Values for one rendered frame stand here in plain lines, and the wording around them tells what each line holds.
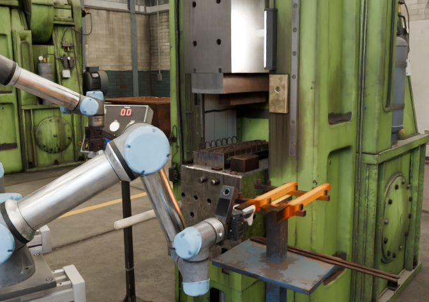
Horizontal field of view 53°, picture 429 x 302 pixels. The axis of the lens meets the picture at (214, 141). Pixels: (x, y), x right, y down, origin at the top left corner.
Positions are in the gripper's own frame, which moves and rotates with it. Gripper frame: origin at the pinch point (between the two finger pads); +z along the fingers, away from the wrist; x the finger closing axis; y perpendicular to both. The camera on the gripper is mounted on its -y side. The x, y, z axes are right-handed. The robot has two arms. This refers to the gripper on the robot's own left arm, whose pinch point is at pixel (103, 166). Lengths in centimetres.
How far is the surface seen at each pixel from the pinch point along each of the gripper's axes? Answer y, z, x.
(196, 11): -44, -71, 14
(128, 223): -12.5, 31.2, -4.1
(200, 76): -45, -42, 16
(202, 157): -44.5, -2.1, 15.7
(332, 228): -101, 36, 49
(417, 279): -194, 94, 39
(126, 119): -20.6, -19.1, -23.3
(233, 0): -52, -74, 33
